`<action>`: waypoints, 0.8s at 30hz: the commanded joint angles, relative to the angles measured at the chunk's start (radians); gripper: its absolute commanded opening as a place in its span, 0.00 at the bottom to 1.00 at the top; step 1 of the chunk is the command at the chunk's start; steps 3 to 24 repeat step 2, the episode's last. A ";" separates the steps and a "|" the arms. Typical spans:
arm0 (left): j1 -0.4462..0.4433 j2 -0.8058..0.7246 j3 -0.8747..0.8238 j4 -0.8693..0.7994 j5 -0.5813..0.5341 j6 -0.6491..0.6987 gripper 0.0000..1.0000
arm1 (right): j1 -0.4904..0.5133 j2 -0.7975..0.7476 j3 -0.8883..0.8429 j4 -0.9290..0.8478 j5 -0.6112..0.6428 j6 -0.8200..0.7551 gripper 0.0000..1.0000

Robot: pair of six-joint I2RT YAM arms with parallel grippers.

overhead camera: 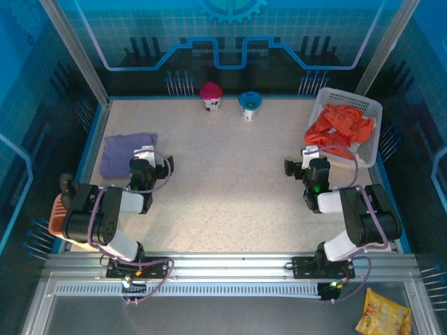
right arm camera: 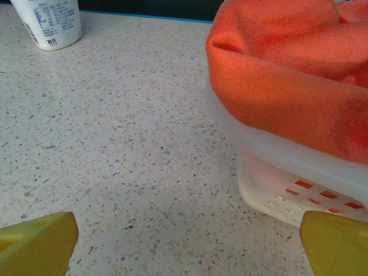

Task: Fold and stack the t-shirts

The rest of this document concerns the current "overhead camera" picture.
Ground purple t-shirt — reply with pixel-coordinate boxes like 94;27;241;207
98;132;159;181

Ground orange t-shirt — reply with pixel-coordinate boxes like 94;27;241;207
304;103;376;160

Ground white perforated plastic basket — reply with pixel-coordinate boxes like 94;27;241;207
306;87;384;170

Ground cup with blue lid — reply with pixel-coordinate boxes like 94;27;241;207
237;91;264;123

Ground black utensils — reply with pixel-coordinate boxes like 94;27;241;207
58;173;83;195

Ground cup with pink lid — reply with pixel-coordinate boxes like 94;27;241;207
199;81;224;112

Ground orange utensil holder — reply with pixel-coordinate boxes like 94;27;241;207
47;193;76;241

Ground yellow snack bag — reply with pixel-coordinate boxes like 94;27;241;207
355;288;413;335

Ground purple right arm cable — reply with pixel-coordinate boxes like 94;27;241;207
302;144;390;305

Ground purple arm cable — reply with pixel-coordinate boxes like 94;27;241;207
87;149;175;307
302;144;390;305

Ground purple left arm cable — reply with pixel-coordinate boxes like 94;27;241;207
87;149;175;307

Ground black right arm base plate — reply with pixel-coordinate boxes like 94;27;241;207
291;255;356;280

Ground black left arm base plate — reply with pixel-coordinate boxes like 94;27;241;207
105;257;175;279

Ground aluminium mounting rail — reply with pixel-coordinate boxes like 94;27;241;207
43;251;420;285

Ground slotted grey cable duct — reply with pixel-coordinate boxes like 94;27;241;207
54;283;322;297

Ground aluminium frame post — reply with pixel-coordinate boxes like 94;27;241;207
359;0;422;87
37;0;113;107

